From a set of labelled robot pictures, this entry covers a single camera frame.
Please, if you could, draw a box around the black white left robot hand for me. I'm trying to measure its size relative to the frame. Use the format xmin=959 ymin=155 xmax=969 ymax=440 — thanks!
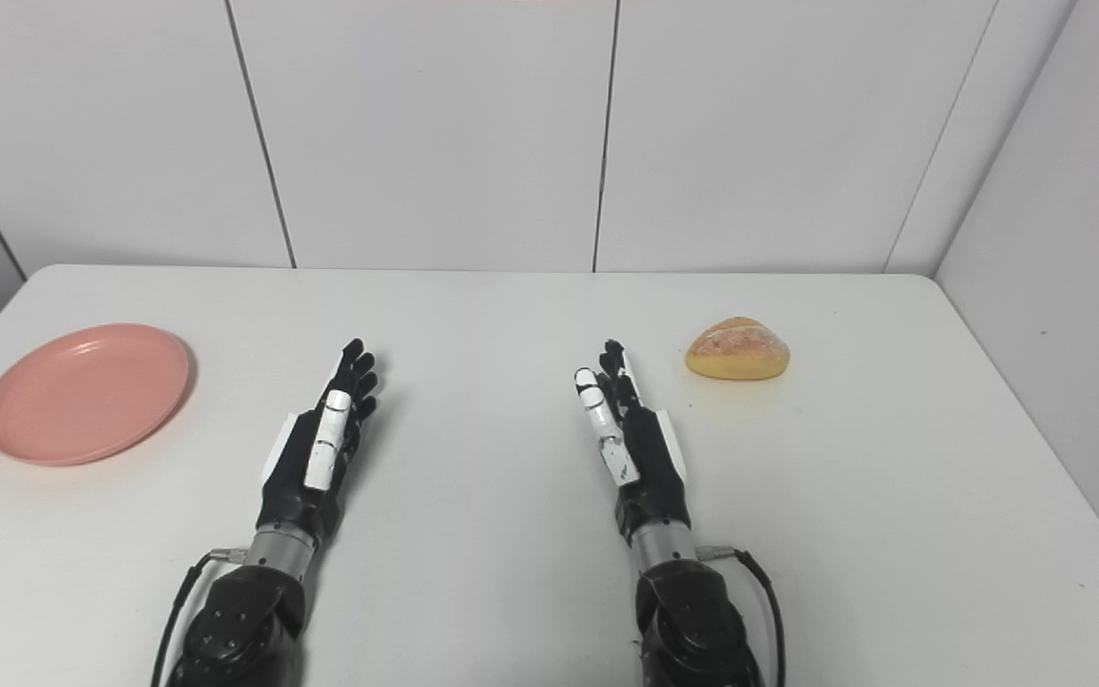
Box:
xmin=257 ymin=339 xmax=381 ymax=545

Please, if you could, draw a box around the golden bread roll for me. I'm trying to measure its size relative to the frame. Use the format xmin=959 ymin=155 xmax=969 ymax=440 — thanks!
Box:
xmin=685 ymin=317 xmax=791 ymax=382

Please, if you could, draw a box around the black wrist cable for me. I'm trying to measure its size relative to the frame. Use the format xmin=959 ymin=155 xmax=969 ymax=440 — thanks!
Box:
xmin=695 ymin=544 xmax=787 ymax=687
xmin=151 ymin=547 xmax=247 ymax=687

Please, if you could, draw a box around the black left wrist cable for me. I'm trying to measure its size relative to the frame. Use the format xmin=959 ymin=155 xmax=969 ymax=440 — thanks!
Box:
xmin=151 ymin=547 xmax=247 ymax=687

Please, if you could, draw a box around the pink round plate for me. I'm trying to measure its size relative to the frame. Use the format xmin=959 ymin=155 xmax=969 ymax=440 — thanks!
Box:
xmin=0 ymin=323 xmax=193 ymax=468

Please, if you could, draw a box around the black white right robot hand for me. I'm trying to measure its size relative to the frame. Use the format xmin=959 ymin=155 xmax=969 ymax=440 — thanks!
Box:
xmin=574 ymin=340 xmax=692 ymax=547

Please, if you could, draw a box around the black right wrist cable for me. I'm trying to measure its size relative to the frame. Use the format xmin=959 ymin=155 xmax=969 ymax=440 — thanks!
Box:
xmin=695 ymin=544 xmax=787 ymax=687

